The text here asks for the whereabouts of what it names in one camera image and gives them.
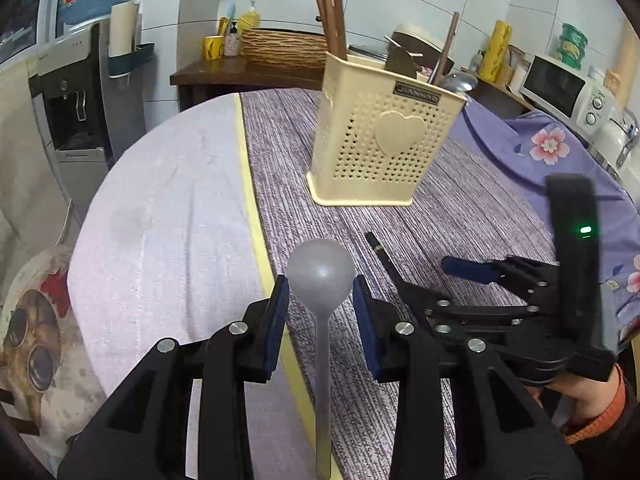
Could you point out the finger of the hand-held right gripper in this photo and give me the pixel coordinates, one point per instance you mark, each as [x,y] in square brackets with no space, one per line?
[467,268]
[425,302]

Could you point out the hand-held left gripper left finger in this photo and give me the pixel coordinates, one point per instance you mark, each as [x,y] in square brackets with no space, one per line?
[275,330]

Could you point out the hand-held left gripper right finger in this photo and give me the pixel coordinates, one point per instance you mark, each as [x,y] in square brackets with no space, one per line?
[367,330]

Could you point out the black chopstick with gold band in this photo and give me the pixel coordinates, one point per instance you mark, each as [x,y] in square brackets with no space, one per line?
[382,255]

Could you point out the grey spoon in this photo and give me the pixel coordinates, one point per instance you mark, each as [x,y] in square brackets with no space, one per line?
[320,270]

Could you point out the cream perforated utensil holder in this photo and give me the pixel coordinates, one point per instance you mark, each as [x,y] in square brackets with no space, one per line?
[390,160]

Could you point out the brown wooden chopstick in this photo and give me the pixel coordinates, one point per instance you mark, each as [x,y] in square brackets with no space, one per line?
[446,45]
[321,15]
[330,15]
[338,10]

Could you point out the person's right forearm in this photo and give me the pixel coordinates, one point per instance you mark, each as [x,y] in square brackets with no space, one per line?
[620,415]

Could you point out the person's right hand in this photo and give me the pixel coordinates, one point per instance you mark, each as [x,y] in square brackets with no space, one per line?
[590,397]

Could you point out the white kettle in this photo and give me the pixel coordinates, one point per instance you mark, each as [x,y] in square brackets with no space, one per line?
[612,140]

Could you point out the pale pink tablecloth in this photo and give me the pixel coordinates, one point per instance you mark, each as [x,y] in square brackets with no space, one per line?
[165,210]

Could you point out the wooden shelf box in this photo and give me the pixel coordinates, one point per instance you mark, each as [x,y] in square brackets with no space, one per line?
[492,91]

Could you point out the metal ladle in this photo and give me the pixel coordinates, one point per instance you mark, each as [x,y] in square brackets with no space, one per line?
[459,82]

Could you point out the white microwave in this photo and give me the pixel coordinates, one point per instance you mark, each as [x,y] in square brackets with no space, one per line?
[555,87]

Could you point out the white jar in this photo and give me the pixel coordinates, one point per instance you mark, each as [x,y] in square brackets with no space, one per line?
[596,74]

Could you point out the yellow roll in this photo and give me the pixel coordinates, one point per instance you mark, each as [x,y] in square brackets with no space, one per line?
[496,50]

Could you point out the cream rolling pin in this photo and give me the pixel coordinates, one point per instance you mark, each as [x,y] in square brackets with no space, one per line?
[625,55]

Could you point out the brown and white rice cooker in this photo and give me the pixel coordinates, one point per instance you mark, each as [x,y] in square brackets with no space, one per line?
[417,35]

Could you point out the stack of green tubs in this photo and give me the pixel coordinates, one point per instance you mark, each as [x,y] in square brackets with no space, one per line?
[572,45]

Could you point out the printed dog cushion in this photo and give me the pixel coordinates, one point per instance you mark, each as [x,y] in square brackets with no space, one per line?
[35,350]

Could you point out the dark wooden counter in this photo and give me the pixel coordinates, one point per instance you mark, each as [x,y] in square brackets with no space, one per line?
[220,72]

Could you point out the woven wash basin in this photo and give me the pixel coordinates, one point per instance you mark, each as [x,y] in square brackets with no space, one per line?
[280,47]

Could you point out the yellow cup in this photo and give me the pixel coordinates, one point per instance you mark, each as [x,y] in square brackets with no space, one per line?
[214,47]

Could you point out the floral pump bottle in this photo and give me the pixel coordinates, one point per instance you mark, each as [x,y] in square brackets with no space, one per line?
[231,42]

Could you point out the grey water dispenser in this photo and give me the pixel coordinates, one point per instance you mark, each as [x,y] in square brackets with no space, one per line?
[75,110]

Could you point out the yellow soap bottle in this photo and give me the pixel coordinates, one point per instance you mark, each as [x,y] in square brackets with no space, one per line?
[248,19]

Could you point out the blue toothbrush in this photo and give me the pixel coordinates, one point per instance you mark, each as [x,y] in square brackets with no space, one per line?
[231,12]

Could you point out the dark blue wall holder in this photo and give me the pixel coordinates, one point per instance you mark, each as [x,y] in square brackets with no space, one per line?
[135,60]

